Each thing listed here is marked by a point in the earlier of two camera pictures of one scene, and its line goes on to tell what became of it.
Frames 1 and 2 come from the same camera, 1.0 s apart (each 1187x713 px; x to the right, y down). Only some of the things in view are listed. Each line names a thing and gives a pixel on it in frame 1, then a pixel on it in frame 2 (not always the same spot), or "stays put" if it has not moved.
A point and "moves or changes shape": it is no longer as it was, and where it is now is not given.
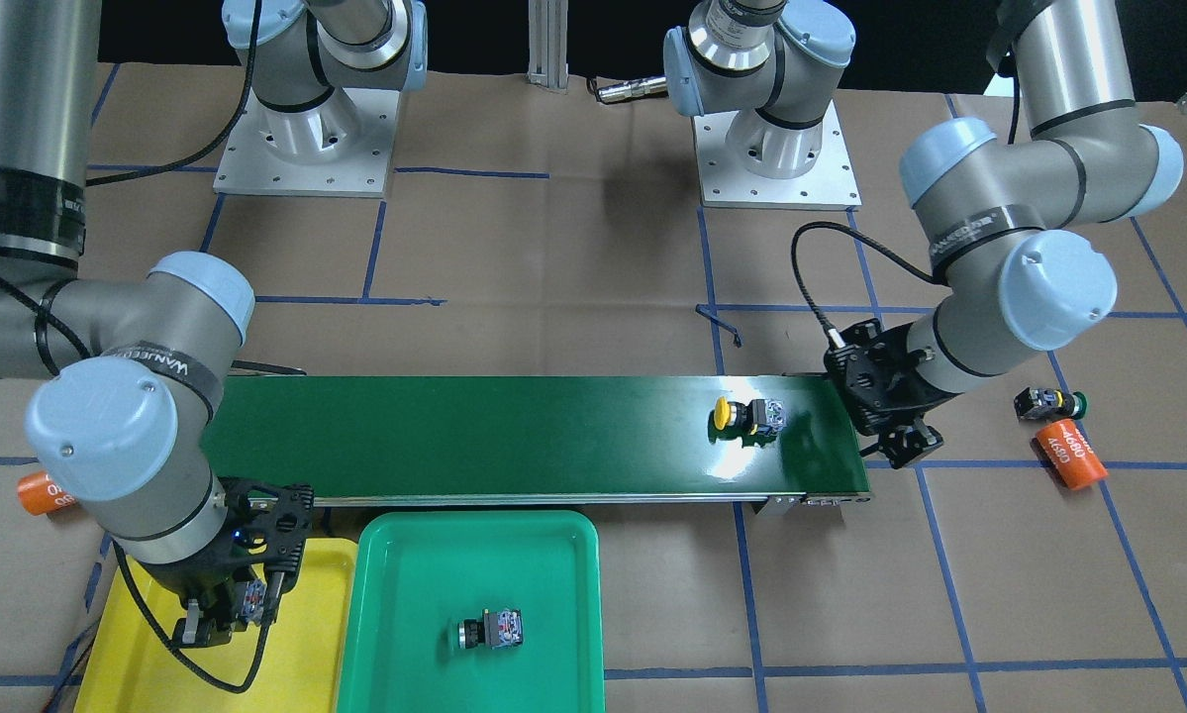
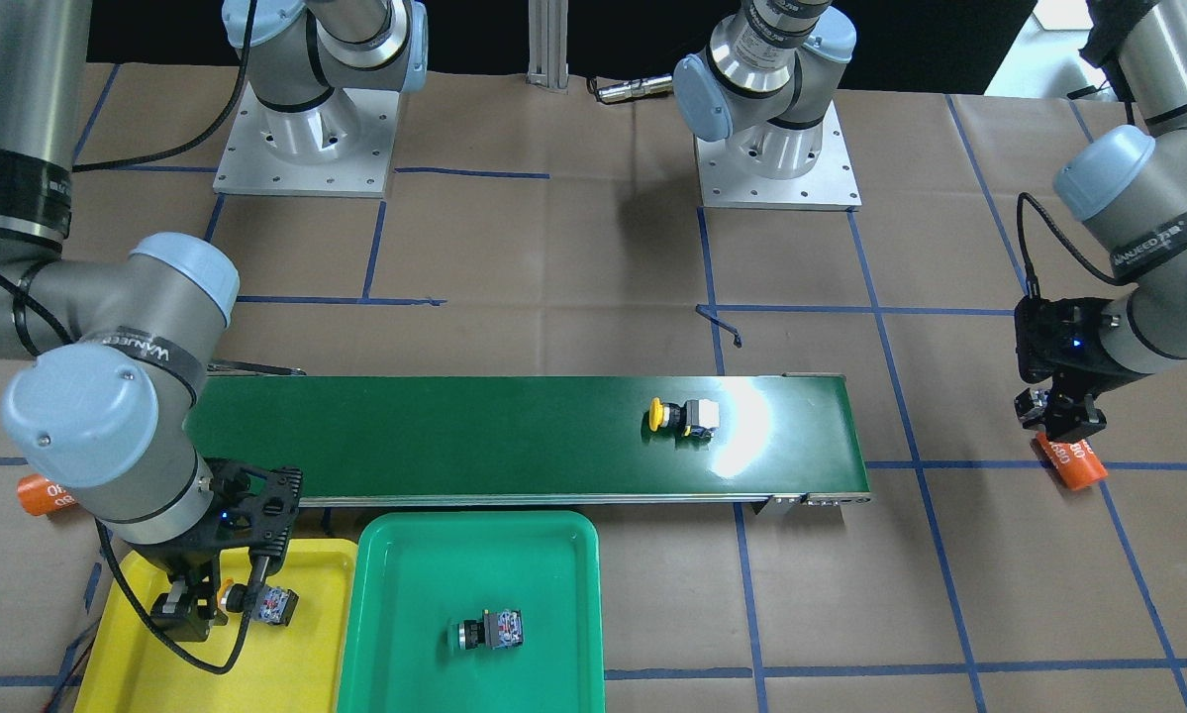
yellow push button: x=760 y=417 to x=696 y=418
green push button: x=1044 y=403 stays put
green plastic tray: x=415 y=575 stays put
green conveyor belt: x=625 y=438 stays put
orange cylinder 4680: x=41 y=495 stays put
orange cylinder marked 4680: x=1072 y=454 stays put
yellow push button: x=252 y=608 moves or changes shape
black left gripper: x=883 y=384 to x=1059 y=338
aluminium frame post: x=547 y=44 stays put
